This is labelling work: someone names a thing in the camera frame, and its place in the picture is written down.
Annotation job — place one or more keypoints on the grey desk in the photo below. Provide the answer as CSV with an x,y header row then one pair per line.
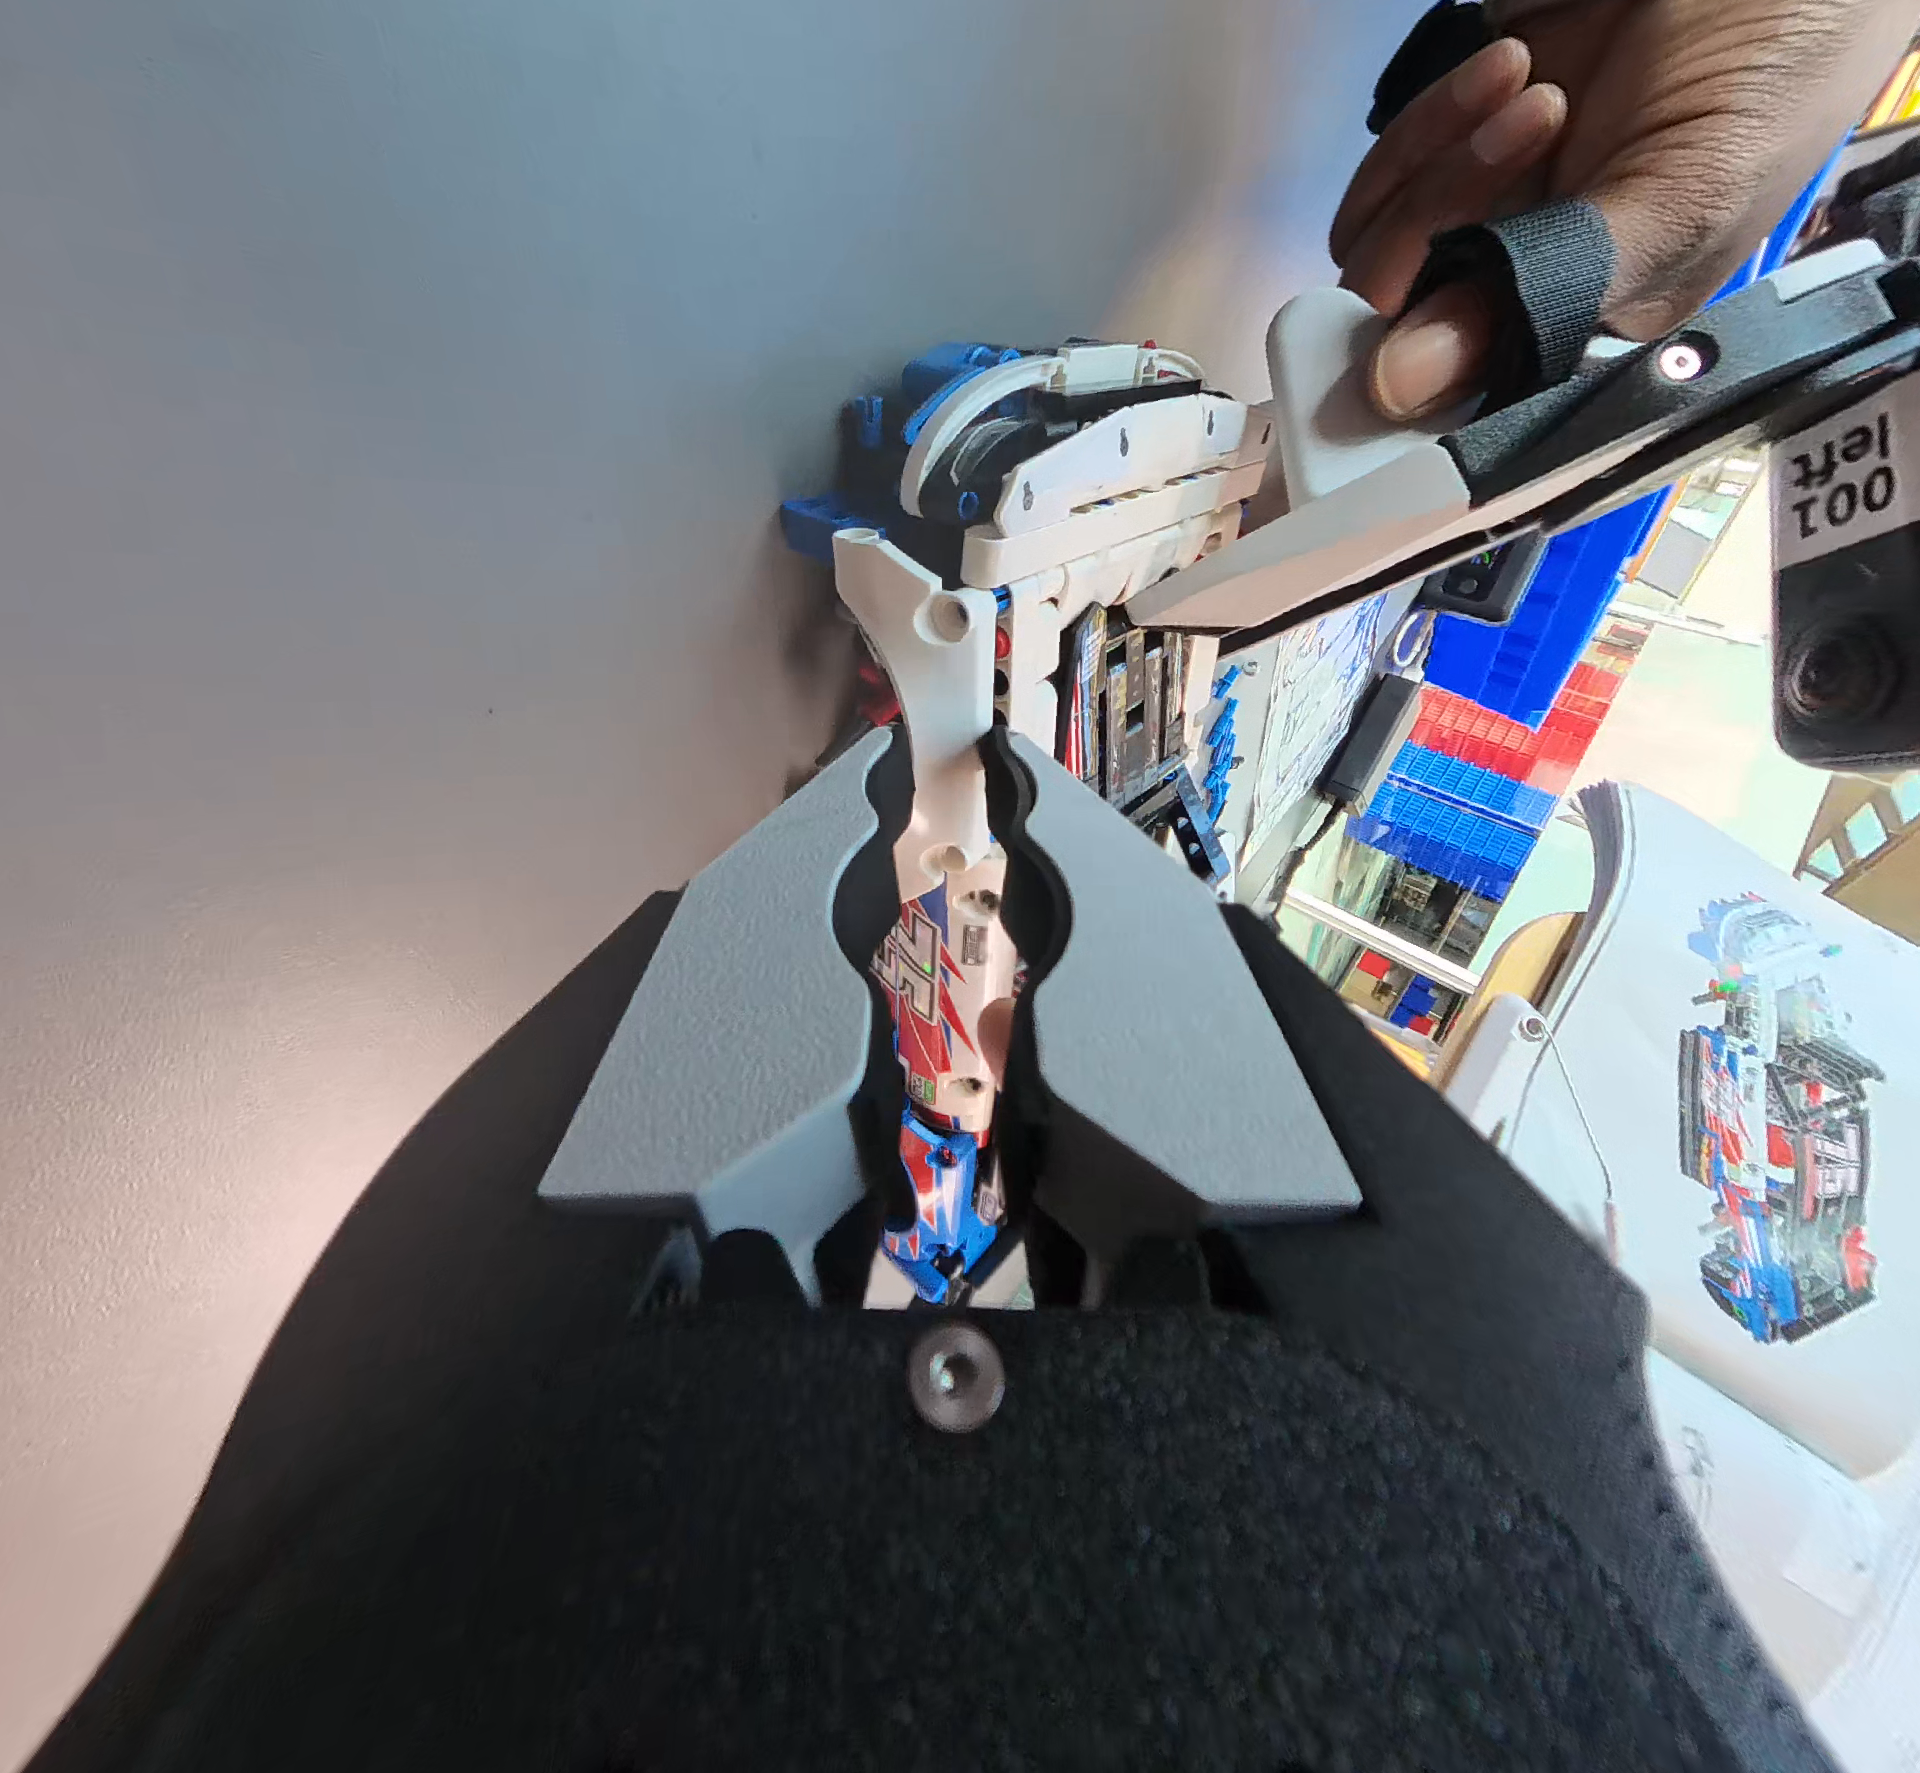
x,y
449,453

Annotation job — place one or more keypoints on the brick-built toy race car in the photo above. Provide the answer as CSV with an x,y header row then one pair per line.
x,y
1108,515

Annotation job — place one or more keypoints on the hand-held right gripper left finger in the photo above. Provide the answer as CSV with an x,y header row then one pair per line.
x,y
705,1054

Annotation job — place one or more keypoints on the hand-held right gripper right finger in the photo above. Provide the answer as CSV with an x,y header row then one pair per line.
x,y
1183,1054

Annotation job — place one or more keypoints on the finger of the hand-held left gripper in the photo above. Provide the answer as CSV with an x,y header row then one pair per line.
x,y
1318,551

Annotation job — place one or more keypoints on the white sticker sheet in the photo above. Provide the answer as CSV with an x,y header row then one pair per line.
x,y
1337,696

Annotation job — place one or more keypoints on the building instruction booklet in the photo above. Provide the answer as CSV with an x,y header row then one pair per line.
x,y
1636,995

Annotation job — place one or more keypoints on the black power bank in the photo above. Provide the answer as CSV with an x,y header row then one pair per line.
x,y
1487,579

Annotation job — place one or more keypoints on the stack of red bins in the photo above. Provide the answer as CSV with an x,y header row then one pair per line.
x,y
1500,738

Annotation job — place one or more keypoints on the white wheel arch piece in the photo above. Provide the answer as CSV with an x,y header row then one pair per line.
x,y
931,696

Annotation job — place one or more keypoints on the stack of blue bins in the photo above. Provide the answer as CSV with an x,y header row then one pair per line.
x,y
1455,828

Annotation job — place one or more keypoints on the row of blue pins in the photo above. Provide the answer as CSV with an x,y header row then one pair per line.
x,y
1220,738

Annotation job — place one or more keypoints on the wooden book stand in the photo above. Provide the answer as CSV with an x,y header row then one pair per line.
x,y
1539,949

